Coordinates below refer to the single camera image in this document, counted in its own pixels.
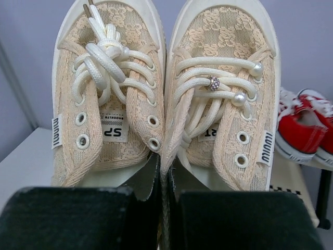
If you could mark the beige three-tier shoe shelf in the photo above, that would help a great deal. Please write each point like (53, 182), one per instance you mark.
(287, 176)

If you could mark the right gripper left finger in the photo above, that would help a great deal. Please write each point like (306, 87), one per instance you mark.
(125, 217)

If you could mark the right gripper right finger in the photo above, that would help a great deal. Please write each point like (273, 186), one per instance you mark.
(204, 219)

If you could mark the beige lace sneaker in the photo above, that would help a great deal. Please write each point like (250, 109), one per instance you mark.
(108, 124)
(223, 76)

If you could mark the red canvas sneaker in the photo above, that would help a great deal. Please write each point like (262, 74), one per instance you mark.
(323, 109)
(299, 130)

